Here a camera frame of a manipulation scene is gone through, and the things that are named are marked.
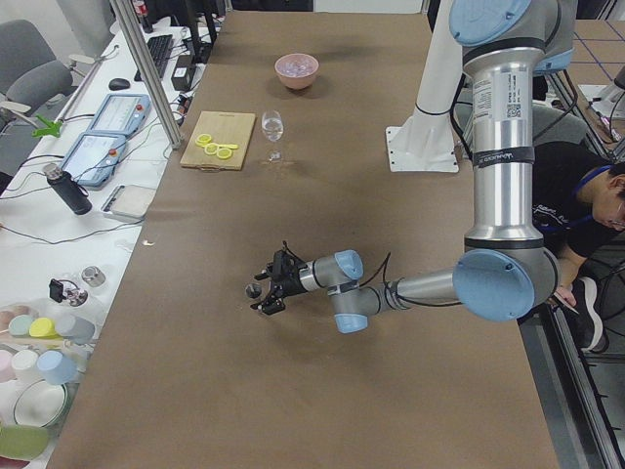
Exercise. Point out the yellow plastic cup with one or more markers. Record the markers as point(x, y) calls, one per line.
point(43, 328)

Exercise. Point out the light blue plastic cup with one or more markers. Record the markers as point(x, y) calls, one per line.
point(56, 368)

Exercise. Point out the lower blue teach pendant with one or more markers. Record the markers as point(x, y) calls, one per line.
point(92, 159)

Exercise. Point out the mint green plastic cup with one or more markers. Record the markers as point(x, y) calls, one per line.
point(19, 325)

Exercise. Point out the yellow lemon slice middle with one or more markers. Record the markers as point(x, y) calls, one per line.
point(211, 148)

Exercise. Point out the black power adapter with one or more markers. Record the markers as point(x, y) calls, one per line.
point(183, 73)

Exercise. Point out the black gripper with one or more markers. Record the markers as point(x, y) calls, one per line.
point(291, 284)

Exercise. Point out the pink bowl of ice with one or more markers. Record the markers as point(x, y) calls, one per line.
point(296, 71)

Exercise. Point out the black insulated bottle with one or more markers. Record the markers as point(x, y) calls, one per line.
point(69, 191)

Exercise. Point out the green plastic clamp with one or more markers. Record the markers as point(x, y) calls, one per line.
point(48, 127)

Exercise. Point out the aluminium frame post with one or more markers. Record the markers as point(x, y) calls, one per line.
point(133, 34)

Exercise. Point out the black computer mouse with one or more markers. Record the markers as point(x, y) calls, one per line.
point(119, 84)

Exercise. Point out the clear wine glass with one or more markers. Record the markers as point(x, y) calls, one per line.
point(273, 128)

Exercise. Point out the yellow plastic knife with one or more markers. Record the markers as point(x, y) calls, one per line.
point(227, 146)

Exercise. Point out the cola bottle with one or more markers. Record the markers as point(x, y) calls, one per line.
point(141, 10)

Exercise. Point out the yellow lemon slice near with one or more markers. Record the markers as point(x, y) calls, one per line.
point(224, 153)

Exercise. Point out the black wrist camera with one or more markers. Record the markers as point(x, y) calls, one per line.
point(285, 260)

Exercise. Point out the white plastic cup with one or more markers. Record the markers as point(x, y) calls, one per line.
point(24, 365)

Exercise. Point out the yellow lemon slice far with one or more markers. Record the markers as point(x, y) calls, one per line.
point(203, 140)

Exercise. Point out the person in black shirt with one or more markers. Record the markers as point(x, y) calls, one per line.
point(578, 206)

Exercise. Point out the pink plastic cup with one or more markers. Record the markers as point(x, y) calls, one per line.
point(6, 370)

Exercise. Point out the bamboo cutting board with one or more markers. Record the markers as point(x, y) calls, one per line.
point(225, 128)

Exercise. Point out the yellow lemon slice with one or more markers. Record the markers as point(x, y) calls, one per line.
point(211, 148)
point(203, 140)
point(224, 153)

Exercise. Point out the white digital scale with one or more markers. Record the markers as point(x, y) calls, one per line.
point(128, 203)

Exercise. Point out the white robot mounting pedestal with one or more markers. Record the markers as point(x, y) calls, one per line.
point(425, 141)

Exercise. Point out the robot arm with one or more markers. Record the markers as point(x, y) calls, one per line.
point(505, 270)

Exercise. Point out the glass oil dispenser bottle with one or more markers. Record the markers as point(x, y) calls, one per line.
point(66, 290)

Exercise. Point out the white green rimmed bowl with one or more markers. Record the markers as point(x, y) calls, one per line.
point(41, 404)

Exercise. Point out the grey plastic cup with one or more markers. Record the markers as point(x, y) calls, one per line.
point(75, 329)

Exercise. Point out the blue teach pendant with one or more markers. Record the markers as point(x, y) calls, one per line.
point(121, 114)
point(92, 159)

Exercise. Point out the upper blue teach pendant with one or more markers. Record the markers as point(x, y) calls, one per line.
point(121, 114)

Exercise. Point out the grey office chair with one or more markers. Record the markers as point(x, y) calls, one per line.
point(31, 74)

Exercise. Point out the black keyboard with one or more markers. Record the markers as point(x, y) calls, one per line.
point(160, 48)

